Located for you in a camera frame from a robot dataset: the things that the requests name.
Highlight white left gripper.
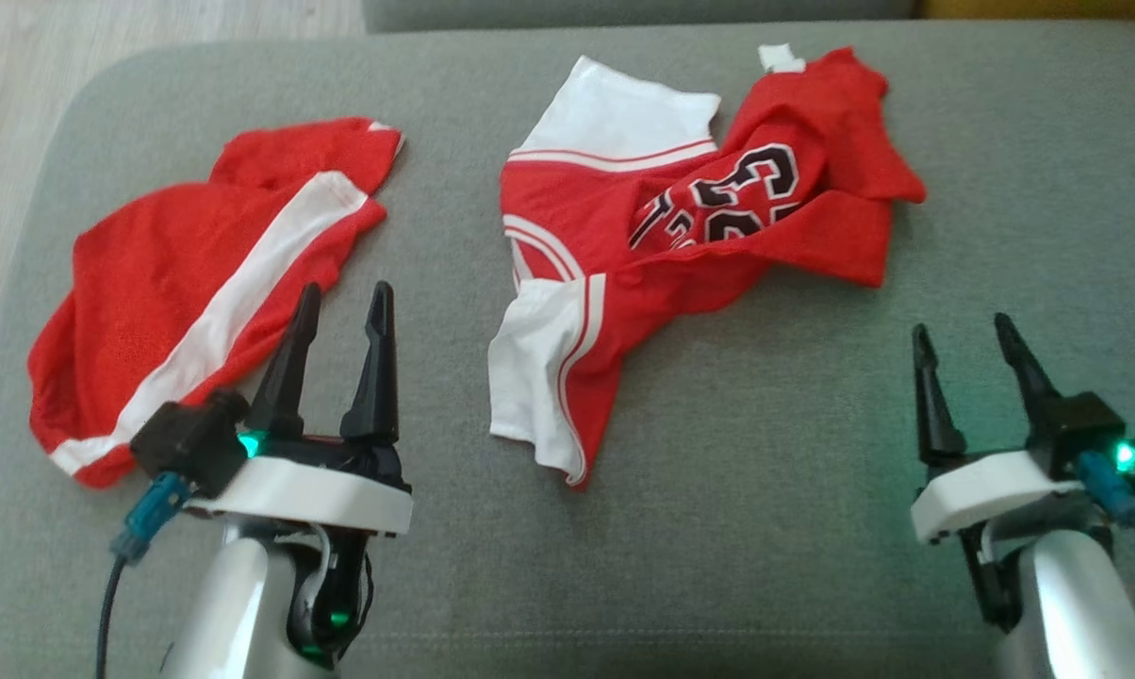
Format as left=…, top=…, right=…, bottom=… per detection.
left=186, top=280, right=415, bottom=538

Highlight grey fabric sofa seat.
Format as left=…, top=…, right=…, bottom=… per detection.
left=0, top=21, right=1135, bottom=679

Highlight teal left cable connector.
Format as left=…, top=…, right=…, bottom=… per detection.
left=110, top=472, right=192, bottom=565

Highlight red basketball jersey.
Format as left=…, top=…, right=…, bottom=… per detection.
left=487, top=42, right=928, bottom=489

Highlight red shorts with white stripe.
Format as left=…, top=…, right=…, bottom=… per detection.
left=28, top=116, right=405, bottom=489

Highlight grey sofa back cushion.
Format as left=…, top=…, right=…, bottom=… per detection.
left=360, top=0, right=917, bottom=35

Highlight black left camera cable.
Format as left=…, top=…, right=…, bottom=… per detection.
left=96, top=553, right=131, bottom=679

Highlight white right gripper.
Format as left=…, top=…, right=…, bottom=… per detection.
left=910, top=313, right=1087, bottom=546

